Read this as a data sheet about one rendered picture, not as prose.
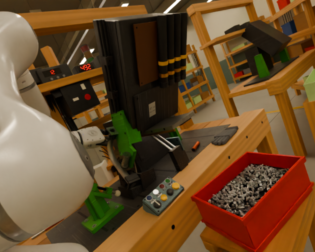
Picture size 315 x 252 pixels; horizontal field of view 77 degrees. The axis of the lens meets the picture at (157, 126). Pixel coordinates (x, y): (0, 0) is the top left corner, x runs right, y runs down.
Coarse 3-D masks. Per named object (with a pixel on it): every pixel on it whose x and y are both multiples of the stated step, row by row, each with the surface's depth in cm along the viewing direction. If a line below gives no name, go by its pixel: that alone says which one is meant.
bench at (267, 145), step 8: (216, 120) 156; (224, 120) 147; (232, 120) 139; (192, 128) 165; (200, 128) 155; (272, 136) 133; (264, 144) 130; (272, 144) 131; (264, 152) 132; (272, 152) 129; (104, 184) 128; (56, 224) 102; (32, 240) 97; (40, 240) 93; (48, 240) 90
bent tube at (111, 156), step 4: (108, 128) 96; (112, 128) 97; (112, 132) 94; (116, 132) 95; (112, 140) 98; (108, 144) 99; (112, 144) 100; (108, 148) 100; (112, 148) 101; (108, 152) 100; (112, 152) 100; (112, 156) 100; (112, 160) 99; (116, 160) 99; (116, 164) 97; (120, 164) 97; (116, 168) 96; (120, 168) 95; (120, 172) 94; (124, 172) 93; (124, 176) 92
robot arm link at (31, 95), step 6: (36, 84) 66; (24, 90) 62; (30, 90) 63; (36, 90) 65; (24, 96) 63; (30, 96) 64; (36, 96) 65; (42, 96) 69; (30, 102) 64; (36, 102) 66; (42, 102) 68; (36, 108) 66; (42, 108) 68; (48, 108) 71; (48, 114) 71
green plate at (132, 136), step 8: (120, 112) 91; (112, 120) 98; (120, 120) 92; (120, 128) 94; (128, 128) 93; (136, 128) 95; (120, 136) 95; (128, 136) 91; (136, 136) 95; (120, 144) 96; (128, 144) 91; (120, 152) 98
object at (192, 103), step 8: (192, 48) 721; (200, 64) 729; (192, 72) 768; (200, 72) 719; (192, 80) 740; (200, 80) 730; (208, 80) 739; (184, 88) 674; (192, 88) 684; (200, 88) 779; (208, 88) 747; (200, 96) 731; (208, 96) 736; (192, 104) 681; (200, 104) 698
